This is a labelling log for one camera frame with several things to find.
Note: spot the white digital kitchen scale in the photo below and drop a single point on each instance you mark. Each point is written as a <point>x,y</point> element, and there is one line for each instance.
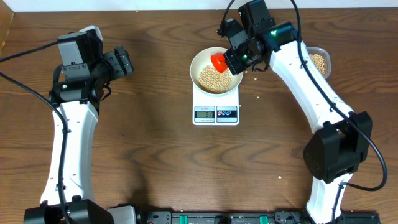
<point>215,109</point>

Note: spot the cream round bowl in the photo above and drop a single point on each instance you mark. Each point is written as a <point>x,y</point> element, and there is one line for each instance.
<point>201,60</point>

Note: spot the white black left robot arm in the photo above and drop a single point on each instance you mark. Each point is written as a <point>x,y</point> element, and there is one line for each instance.
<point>68,195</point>

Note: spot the tan soybeans pile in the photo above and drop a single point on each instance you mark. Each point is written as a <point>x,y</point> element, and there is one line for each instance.
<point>319,62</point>

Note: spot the soybeans pile in bowl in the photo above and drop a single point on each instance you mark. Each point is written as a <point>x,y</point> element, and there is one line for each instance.
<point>213,81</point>

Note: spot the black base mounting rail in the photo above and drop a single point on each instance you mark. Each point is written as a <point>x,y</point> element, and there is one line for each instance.
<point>224,217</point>

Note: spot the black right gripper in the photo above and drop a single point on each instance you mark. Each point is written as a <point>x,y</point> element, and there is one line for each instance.
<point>236,67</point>

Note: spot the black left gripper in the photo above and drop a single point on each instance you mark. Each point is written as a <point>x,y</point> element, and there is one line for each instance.
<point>111,61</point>

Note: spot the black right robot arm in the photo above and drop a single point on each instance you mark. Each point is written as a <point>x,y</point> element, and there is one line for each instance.
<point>341,137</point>

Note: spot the red measuring scoop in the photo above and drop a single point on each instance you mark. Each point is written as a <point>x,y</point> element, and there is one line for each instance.
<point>218,61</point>

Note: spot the clear plastic container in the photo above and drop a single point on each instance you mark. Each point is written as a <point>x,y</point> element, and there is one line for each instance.
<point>326,56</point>

